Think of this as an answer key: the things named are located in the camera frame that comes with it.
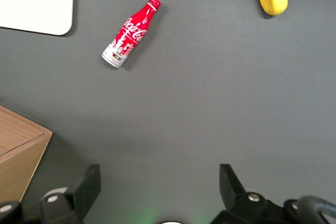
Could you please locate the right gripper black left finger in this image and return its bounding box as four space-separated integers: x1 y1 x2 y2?
39 163 102 224

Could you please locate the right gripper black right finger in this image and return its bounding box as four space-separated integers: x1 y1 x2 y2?
209 163 289 224

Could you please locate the red coca-cola bottle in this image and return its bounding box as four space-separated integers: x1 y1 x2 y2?
101 0 162 69

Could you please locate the wooden drawer cabinet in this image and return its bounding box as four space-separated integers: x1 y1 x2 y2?
0 105 54 204

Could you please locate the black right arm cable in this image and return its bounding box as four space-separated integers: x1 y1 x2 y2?
295 195 336 224

